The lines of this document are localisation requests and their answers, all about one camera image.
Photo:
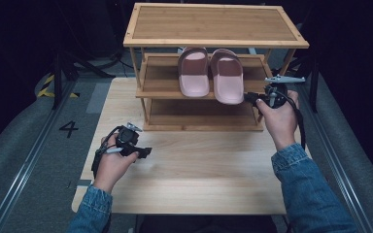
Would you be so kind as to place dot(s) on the person's left hand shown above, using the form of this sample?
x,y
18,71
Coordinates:
x,y
113,170

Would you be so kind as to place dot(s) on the yellow black hazard tape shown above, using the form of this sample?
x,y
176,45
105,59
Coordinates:
x,y
45,90

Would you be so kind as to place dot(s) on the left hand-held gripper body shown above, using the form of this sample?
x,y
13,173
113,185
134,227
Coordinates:
x,y
128,140

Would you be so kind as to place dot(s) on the pink slipper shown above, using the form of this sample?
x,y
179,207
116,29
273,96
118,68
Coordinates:
x,y
193,73
227,77

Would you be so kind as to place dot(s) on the person's dark pants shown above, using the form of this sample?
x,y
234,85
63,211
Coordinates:
x,y
207,225

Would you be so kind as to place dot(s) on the wooden shoe rack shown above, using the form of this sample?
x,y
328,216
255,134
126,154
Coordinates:
x,y
210,26

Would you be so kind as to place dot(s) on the black metal stand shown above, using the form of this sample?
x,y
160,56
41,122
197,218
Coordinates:
x,y
57,81

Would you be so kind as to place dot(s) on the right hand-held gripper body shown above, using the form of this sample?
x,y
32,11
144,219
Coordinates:
x,y
277,92

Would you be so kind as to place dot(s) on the person's right hand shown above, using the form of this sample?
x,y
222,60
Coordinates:
x,y
280,124

